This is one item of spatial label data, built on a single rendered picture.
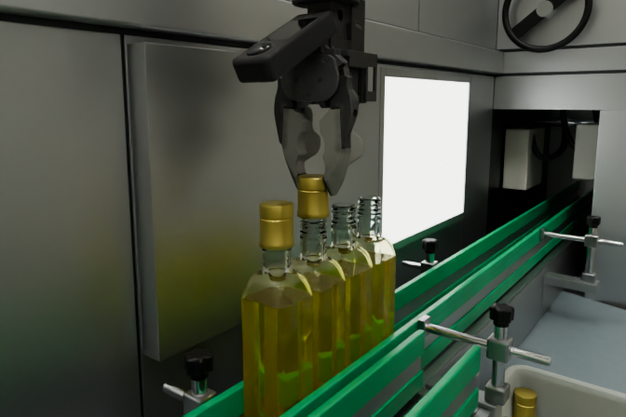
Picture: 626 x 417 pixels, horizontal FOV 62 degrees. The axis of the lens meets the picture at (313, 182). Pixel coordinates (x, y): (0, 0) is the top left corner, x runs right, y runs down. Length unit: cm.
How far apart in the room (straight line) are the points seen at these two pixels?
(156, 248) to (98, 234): 6
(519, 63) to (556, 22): 13
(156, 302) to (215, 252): 9
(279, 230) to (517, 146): 123
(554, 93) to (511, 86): 11
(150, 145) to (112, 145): 4
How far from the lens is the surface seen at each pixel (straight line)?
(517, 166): 166
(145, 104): 56
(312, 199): 55
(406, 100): 101
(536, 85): 152
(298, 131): 56
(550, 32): 152
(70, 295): 57
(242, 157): 65
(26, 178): 53
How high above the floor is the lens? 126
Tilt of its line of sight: 9 degrees down
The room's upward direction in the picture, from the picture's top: straight up
